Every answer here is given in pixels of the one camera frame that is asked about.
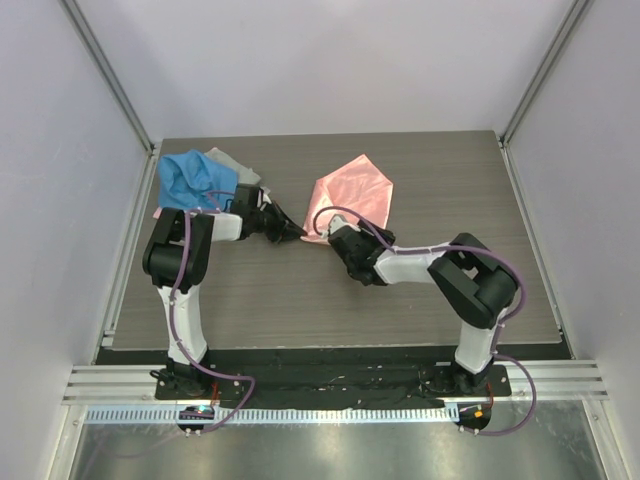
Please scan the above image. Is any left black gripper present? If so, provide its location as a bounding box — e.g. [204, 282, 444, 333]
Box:
[249, 201, 306, 245]

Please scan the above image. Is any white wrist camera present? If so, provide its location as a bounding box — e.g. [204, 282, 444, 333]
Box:
[257, 187, 272, 209]
[325, 214, 359, 239]

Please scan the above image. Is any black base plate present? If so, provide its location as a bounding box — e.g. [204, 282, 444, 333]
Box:
[151, 346, 512, 410]

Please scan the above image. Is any white slotted cable duct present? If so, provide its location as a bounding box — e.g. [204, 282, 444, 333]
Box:
[85, 404, 459, 426]

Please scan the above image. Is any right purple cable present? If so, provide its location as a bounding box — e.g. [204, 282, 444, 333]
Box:
[310, 207, 539, 440]

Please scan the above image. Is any right aluminium frame post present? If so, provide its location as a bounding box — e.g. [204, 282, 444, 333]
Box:
[498, 0, 593, 149]

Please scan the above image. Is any left aluminium frame post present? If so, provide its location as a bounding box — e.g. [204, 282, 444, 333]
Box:
[59, 0, 154, 155]

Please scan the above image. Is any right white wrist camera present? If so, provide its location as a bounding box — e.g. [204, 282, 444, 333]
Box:
[325, 214, 359, 239]

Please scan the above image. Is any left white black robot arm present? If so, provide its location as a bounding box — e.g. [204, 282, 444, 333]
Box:
[142, 183, 306, 399]

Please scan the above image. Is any blue cloth napkin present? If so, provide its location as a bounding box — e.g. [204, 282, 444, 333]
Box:
[156, 149, 238, 211]

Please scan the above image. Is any grey cloth napkin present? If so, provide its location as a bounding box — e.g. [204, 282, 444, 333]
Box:
[205, 147, 262, 185]

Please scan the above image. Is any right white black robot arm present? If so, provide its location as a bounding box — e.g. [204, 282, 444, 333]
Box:
[326, 215, 521, 395]

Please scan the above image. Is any aluminium frame post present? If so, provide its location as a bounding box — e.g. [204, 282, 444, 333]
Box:
[59, 0, 154, 155]
[498, 0, 593, 149]

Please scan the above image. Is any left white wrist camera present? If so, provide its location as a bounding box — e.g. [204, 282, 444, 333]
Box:
[257, 187, 272, 209]

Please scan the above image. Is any aluminium front rail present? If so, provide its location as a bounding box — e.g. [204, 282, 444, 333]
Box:
[63, 360, 609, 405]

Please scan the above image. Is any pink satin napkin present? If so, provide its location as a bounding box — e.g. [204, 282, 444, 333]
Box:
[302, 154, 394, 245]

